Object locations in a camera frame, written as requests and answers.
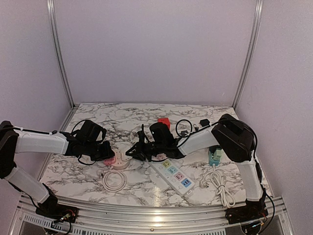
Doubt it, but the teal power strip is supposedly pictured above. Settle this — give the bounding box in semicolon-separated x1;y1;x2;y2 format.
208;145;222;166

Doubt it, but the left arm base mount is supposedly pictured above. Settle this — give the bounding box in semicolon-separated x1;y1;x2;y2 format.
36;198;78;223

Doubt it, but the black power adapter with cable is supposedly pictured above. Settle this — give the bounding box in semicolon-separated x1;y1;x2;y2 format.
176;119;211;138

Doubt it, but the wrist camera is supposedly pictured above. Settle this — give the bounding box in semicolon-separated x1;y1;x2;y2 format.
137;122;175;146
76;120;107;143

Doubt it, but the white plug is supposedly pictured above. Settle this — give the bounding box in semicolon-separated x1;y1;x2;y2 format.
114;150;128;163

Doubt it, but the right aluminium frame post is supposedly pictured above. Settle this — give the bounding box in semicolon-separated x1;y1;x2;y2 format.
232;0;264;110

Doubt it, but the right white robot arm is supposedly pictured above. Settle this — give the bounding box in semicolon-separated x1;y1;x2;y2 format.
125;114;266;219

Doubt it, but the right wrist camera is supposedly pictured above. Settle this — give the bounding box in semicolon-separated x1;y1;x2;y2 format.
137;122;175;146

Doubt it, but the pink round power strip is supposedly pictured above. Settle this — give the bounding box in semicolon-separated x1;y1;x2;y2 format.
112;150;132;170

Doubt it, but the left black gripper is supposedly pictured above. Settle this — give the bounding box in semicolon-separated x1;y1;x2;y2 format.
84;141;115;163

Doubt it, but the white bundled power cord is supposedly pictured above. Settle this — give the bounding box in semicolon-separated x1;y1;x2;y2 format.
200;165;236;209

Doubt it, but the light green plug on teal strip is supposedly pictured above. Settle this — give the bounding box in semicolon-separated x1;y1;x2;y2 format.
212;147;222;161

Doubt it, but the left aluminium frame post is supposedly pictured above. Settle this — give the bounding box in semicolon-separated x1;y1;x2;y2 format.
47;0;75;109

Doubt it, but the aluminium frame post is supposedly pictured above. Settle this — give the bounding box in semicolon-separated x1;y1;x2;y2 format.
47;0;75;109
232;0;264;110

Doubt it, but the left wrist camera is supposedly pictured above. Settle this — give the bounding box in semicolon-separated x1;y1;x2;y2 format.
76;120;107;143

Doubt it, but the aluminium front rail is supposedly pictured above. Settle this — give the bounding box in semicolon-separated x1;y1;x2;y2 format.
7;195;296;235

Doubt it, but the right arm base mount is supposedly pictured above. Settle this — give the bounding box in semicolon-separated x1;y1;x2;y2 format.
225;199;268;224

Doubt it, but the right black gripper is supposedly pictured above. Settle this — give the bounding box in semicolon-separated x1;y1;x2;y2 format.
124;138;165;162

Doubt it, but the pink cube socket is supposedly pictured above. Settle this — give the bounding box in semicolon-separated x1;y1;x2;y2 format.
104;158;116;165

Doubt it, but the white coiled cable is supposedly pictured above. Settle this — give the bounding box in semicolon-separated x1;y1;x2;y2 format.
97;170;127;192

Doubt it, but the white multicolour power strip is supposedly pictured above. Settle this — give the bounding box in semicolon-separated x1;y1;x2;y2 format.
148;154;195;196

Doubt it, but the red cube socket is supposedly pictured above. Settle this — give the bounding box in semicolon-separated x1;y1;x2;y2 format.
157;117;171;129

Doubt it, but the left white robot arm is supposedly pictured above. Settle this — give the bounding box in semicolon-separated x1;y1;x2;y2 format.
0;119;114;218

